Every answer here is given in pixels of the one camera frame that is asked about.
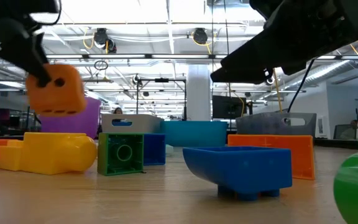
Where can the orange sloped toy block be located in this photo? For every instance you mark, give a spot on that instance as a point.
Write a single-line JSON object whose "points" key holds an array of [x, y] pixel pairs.
{"points": [[300, 155]]}

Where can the light grey plastic bin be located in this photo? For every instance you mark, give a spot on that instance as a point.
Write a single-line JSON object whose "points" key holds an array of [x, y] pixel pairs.
{"points": [[148, 124]]}

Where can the white pillar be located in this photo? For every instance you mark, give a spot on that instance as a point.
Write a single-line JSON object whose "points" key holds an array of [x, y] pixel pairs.
{"points": [[199, 93]]}

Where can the small green square brick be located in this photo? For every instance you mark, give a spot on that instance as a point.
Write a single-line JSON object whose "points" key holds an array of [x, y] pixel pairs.
{"points": [[104, 161]]}

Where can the dark blue square brick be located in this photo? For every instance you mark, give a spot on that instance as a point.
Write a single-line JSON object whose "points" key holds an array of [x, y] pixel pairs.
{"points": [[244, 174]]}

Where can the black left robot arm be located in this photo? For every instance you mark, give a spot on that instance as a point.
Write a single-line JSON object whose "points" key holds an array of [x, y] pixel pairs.
{"points": [[11, 6]]}

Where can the brown-grey plastic bin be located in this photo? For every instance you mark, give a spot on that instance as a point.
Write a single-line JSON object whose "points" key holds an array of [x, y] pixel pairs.
{"points": [[259, 124]]}

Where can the yellow rounded toy block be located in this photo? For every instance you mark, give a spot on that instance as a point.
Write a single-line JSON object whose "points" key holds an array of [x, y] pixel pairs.
{"points": [[57, 152]]}

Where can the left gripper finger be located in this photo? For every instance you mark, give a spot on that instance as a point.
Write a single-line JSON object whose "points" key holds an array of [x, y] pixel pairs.
{"points": [[39, 62]]}

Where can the orange foam die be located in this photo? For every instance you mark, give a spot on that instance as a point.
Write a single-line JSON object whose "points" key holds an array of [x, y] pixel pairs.
{"points": [[64, 99]]}

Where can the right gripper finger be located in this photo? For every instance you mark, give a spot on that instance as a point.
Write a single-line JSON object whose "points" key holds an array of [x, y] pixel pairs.
{"points": [[247, 68]]}

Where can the grey office chair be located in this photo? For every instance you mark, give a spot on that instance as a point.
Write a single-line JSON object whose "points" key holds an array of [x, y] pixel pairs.
{"points": [[342, 132]]}

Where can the blue sloped toy block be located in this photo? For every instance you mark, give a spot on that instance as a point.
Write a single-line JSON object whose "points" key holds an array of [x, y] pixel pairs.
{"points": [[154, 149]]}

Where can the purple pumpkin-face bucket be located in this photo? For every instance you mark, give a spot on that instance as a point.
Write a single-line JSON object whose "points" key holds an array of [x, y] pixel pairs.
{"points": [[82, 124]]}

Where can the teal plastic bin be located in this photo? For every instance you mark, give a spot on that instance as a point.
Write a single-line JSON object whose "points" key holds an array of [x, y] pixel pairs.
{"points": [[197, 133]]}

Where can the green chunky two-stud block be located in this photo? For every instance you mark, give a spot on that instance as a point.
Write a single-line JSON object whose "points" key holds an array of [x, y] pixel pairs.
{"points": [[356, 186]]}

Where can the black monitor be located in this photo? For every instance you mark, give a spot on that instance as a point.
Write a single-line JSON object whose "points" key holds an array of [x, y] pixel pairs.
{"points": [[228, 107]]}

